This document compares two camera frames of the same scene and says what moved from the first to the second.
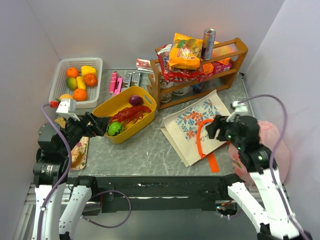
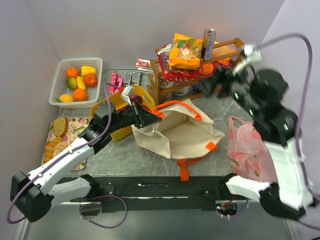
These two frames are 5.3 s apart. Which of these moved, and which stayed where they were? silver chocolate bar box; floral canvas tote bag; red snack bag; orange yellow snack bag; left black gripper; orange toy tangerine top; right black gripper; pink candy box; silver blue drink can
Moved: left black gripper; right black gripper; floral canvas tote bag
Stayed: silver chocolate bar box; orange yellow snack bag; silver blue drink can; pink candy box; orange toy tangerine top; red snack bag
